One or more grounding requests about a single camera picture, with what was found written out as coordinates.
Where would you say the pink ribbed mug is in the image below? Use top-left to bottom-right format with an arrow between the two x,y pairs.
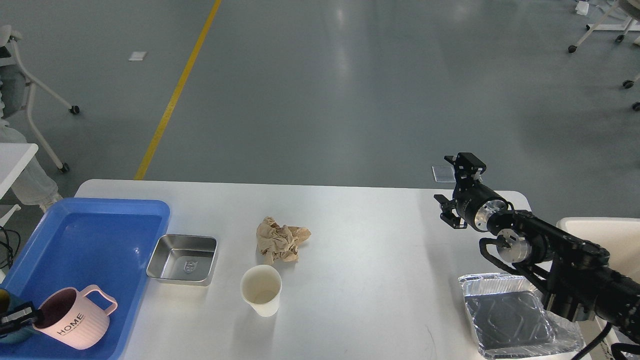
32,284 -> 118,350

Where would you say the teal mug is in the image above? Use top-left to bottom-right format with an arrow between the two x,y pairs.
0,288 -> 37,345

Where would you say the white wheeled frame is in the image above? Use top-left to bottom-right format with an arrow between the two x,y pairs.
567,0 -> 640,54

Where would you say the white paper cup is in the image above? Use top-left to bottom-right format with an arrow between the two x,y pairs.
240,264 -> 282,318

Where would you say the aluminium foil tray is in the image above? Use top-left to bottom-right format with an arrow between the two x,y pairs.
457,272 -> 585,360

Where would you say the black caster wheel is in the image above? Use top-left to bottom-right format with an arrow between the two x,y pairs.
621,74 -> 640,112

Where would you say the grey office chair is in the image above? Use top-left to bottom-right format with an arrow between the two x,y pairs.
0,25 -> 81,174

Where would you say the white paper scrap on floor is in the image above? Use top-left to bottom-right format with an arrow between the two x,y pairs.
128,51 -> 147,62

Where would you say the white waste bin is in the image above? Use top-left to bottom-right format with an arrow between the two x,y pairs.
557,217 -> 640,360

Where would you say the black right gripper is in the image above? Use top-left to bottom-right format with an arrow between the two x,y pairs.
433,152 -> 508,233

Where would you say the crumpled brown paper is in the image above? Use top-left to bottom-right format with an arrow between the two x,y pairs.
256,216 -> 313,265

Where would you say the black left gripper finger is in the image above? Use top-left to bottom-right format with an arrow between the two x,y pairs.
0,307 -> 37,327
0,320 -> 40,338

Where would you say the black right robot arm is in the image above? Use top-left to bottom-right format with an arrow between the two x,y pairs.
434,152 -> 640,360

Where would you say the white side table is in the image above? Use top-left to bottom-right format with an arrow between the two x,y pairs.
0,143 -> 39,198

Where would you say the stainless steel square dish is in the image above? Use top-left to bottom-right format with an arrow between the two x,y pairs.
146,234 -> 218,287

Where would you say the clear floor plate left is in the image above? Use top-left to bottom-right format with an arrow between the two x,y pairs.
431,165 -> 457,183

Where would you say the blue plastic tray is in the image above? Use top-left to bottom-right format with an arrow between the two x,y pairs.
1,197 -> 170,360

